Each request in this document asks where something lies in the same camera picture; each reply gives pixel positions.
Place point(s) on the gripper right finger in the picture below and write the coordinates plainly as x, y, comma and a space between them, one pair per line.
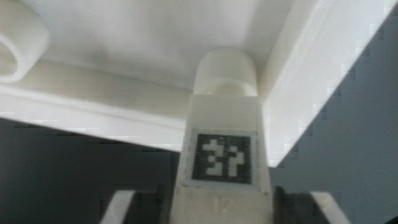
306, 208

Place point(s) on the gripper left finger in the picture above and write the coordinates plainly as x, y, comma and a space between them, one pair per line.
137, 207

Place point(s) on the white table leg with tag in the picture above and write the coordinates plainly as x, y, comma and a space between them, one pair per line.
222, 192

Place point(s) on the white square tabletop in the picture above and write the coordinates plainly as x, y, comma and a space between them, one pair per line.
100, 55

